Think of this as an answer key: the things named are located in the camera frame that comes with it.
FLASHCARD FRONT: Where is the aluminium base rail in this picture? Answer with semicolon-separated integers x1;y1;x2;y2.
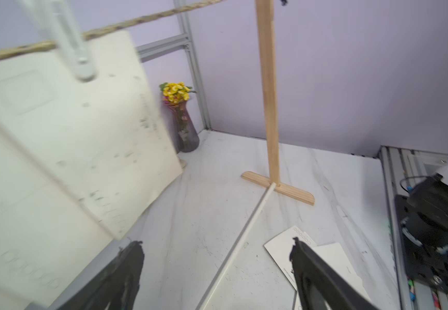
379;146;448;309

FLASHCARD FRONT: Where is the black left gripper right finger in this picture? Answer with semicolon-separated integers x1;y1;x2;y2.
289;237;375;309

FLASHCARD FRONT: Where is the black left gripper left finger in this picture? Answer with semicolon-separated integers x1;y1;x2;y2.
60;241;145;310

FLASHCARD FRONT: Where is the wooden clothesline rack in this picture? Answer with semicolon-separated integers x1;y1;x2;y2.
0;1;315;205

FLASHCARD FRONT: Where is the dark vase with yellow flowers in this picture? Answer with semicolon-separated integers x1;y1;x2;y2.
159;82;199;153

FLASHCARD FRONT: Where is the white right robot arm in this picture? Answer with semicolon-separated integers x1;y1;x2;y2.
396;156;448;270

